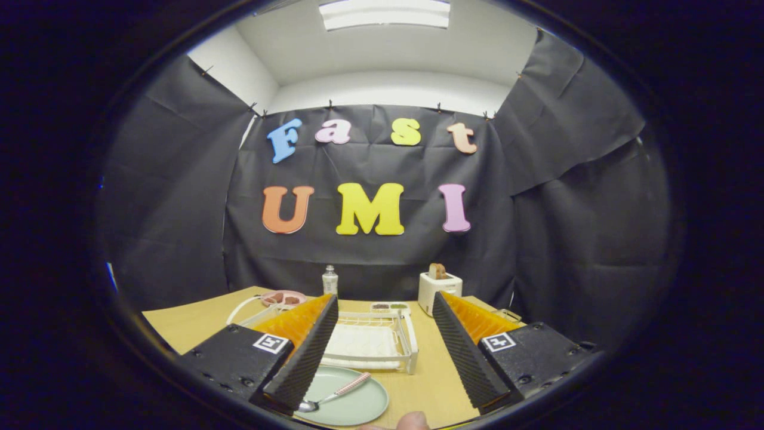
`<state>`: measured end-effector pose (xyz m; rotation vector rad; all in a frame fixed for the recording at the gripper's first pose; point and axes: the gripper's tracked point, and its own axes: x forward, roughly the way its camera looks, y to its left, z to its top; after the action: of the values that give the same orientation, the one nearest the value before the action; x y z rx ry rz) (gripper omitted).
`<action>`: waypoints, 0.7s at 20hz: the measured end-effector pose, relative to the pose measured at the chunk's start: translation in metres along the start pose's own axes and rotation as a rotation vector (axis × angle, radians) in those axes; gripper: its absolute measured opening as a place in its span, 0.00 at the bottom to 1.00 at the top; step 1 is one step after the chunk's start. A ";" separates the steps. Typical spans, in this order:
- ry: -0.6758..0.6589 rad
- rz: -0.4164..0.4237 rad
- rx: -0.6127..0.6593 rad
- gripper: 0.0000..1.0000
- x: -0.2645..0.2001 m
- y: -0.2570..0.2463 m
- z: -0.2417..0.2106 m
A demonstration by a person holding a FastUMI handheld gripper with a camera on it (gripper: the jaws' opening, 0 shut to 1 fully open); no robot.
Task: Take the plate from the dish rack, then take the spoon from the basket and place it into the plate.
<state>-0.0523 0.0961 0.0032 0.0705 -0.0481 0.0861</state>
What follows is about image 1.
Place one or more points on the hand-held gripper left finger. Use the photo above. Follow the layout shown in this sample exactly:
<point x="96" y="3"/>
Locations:
<point x="304" y="364"/>

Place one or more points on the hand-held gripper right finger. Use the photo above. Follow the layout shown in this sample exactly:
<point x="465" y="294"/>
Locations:
<point x="462" y="352"/>

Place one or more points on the light green plate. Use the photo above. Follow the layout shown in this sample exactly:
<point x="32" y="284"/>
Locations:
<point x="358" y="407"/>

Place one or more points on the small pink plate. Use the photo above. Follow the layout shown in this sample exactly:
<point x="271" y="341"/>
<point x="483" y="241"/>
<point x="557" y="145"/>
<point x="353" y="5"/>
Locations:
<point x="283" y="293"/>

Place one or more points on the white divided grain dish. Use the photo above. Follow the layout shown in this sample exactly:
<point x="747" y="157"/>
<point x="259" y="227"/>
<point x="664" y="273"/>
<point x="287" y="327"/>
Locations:
<point x="389" y="307"/>

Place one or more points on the white toaster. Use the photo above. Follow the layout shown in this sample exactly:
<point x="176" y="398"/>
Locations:
<point x="430" y="295"/>

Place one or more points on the brown bread slice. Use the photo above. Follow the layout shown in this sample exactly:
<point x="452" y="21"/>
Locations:
<point x="437" y="272"/>

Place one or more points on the clear green drink bottle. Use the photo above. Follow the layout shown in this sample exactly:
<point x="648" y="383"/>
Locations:
<point x="330" y="283"/>

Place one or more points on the black backdrop cloth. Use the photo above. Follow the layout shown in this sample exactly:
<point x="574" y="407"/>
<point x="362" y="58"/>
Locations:
<point x="567" y="239"/>

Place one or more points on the ceiling light panel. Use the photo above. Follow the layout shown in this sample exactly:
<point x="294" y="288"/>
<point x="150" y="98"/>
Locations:
<point x="385" y="13"/>

